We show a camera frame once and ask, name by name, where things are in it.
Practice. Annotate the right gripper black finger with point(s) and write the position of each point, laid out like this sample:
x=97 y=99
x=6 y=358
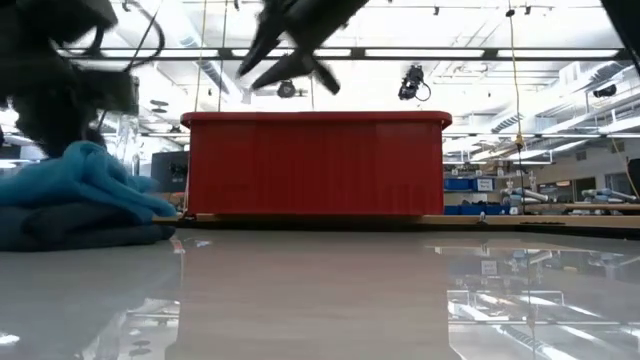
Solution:
x=265 y=45
x=290 y=70

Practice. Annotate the bright blue garment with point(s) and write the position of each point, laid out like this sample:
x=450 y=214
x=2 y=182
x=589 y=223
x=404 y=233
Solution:
x=75 y=175

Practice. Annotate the plain dark navy garment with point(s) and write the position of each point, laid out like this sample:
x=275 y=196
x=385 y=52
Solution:
x=75 y=230

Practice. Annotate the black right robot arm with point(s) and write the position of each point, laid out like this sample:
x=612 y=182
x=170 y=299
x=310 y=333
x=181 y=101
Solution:
x=627 y=20

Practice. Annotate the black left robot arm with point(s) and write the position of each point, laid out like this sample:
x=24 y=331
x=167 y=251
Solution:
x=45 y=25

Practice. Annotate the grey background robot arm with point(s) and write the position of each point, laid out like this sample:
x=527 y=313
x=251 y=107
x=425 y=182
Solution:
x=525 y=195
x=607 y=195

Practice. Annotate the red plastic bin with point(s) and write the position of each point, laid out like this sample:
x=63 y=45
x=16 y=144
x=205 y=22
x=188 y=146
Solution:
x=315 y=165

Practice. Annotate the black monitor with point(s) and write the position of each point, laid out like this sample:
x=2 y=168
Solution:
x=170 y=172

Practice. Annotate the blue storage bins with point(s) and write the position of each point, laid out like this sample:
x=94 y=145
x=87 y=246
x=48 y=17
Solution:
x=457 y=184

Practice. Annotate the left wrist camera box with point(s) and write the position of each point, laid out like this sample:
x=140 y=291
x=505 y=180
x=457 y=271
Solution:
x=110 y=92

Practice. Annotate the black hanging camera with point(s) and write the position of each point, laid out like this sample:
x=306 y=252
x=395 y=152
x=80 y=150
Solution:
x=412 y=82

